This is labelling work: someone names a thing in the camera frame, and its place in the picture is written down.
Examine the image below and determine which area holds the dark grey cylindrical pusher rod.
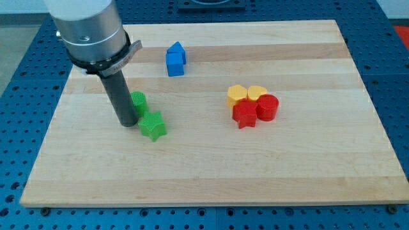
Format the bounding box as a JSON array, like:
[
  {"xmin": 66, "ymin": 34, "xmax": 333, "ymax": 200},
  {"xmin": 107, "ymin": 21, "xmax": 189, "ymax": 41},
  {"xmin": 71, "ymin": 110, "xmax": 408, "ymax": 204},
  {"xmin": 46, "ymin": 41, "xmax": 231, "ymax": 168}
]
[{"xmin": 99, "ymin": 71, "xmax": 139, "ymax": 127}]

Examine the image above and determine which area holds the green circle block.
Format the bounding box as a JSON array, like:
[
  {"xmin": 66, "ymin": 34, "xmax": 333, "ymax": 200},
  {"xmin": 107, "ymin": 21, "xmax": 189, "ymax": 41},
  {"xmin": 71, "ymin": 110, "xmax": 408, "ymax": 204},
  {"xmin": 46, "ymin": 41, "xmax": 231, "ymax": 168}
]
[{"xmin": 130, "ymin": 91, "xmax": 149, "ymax": 117}]

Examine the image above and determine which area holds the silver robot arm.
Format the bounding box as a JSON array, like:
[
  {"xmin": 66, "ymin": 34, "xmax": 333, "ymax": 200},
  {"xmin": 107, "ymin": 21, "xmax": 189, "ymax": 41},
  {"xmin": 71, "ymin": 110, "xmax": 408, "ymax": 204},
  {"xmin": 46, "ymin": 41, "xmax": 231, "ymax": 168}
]
[{"xmin": 44, "ymin": 0, "xmax": 143, "ymax": 127}]

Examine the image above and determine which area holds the blue triangle block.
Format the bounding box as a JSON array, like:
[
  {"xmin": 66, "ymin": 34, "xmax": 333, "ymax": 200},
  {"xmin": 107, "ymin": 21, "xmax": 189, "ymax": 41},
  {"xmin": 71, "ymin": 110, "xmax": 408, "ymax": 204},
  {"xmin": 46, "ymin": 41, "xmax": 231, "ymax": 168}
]
[{"xmin": 167, "ymin": 42, "xmax": 187, "ymax": 65}]

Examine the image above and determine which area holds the red circle block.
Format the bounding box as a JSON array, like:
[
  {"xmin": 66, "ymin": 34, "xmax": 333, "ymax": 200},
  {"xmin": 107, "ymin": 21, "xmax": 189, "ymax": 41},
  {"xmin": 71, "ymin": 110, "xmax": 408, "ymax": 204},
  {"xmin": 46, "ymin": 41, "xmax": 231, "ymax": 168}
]
[{"xmin": 256, "ymin": 94, "xmax": 279, "ymax": 121}]

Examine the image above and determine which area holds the green star block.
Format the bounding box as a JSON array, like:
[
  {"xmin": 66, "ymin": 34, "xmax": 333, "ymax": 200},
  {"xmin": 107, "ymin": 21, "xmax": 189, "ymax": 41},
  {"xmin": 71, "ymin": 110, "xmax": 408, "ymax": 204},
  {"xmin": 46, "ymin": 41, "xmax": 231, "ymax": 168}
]
[{"xmin": 138, "ymin": 111, "xmax": 167, "ymax": 142}]

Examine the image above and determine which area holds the blue cube block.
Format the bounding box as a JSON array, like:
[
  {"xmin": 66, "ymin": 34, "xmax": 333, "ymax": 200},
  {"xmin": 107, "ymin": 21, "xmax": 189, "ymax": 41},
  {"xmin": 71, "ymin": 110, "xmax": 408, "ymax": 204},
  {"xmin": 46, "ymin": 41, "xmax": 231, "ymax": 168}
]
[{"xmin": 166, "ymin": 52, "xmax": 184, "ymax": 77}]

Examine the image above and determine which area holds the yellow hexagon block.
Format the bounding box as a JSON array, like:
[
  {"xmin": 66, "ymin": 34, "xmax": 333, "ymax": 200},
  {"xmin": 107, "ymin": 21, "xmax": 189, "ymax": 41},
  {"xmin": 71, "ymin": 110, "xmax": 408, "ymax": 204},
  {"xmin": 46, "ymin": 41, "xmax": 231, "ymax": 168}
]
[{"xmin": 226, "ymin": 85, "xmax": 247, "ymax": 109}]

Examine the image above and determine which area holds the red star block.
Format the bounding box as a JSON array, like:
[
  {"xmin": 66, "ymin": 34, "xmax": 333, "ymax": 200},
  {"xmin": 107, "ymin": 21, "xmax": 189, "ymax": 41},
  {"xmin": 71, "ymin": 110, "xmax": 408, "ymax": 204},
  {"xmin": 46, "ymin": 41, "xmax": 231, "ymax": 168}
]
[{"xmin": 232, "ymin": 101, "xmax": 258, "ymax": 128}]

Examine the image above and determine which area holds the yellow heart block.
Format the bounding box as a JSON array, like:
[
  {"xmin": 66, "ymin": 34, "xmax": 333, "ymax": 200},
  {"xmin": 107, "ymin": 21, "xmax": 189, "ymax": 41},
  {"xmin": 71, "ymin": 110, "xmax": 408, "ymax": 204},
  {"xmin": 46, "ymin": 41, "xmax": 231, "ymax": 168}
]
[{"xmin": 247, "ymin": 86, "xmax": 268, "ymax": 102}]

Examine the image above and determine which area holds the light wooden board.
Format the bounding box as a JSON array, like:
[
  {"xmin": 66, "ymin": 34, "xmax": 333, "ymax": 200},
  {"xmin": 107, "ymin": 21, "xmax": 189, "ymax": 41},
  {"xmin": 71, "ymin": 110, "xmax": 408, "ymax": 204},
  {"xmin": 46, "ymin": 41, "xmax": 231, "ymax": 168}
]
[{"xmin": 20, "ymin": 20, "xmax": 408, "ymax": 208}]

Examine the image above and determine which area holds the red object at right edge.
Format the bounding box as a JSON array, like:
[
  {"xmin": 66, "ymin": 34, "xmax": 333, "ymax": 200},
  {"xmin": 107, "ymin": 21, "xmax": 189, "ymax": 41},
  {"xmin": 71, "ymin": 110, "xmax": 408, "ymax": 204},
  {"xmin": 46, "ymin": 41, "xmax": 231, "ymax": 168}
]
[{"xmin": 394, "ymin": 26, "xmax": 409, "ymax": 49}]

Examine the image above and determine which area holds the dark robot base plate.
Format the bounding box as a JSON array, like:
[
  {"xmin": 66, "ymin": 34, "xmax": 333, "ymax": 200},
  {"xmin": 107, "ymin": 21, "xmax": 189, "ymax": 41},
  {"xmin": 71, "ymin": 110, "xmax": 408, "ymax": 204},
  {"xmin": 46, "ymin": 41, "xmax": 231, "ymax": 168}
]
[{"xmin": 176, "ymin": 0, "xmax": 247, "ymax": 11}]

